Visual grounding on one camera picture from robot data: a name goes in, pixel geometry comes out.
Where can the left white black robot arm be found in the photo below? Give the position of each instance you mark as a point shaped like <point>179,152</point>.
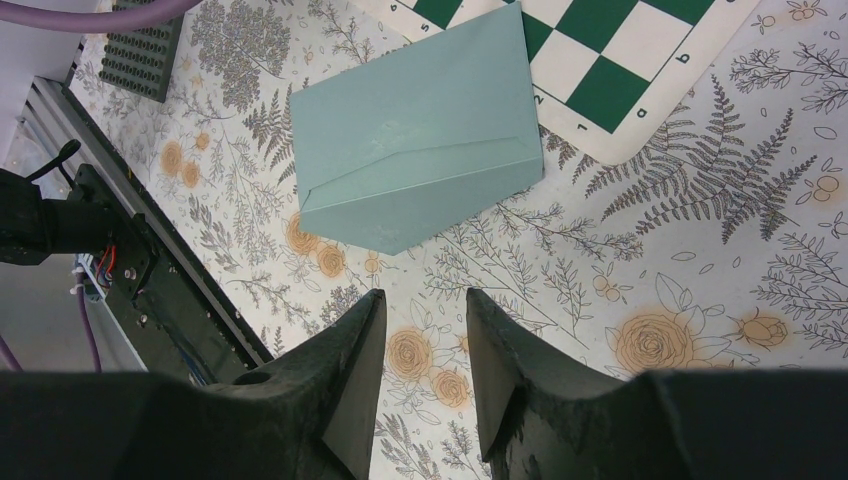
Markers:
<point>34,228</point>

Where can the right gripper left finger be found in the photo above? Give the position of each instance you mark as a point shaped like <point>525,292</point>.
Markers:
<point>309,414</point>

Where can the floral patterned table mat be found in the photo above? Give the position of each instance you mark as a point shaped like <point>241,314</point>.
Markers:
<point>723,244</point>

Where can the green white chessboard mat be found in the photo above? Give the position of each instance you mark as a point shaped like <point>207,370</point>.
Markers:
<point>602,75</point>

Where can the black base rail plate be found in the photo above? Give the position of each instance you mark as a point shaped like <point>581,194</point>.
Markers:
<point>167,307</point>

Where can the grey-blue envelope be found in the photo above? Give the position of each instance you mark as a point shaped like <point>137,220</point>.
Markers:
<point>394,151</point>

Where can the grey lego baseplate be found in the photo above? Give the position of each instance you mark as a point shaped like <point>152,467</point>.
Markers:
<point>141,61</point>

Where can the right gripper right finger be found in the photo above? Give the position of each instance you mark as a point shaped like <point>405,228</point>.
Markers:
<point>544,415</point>

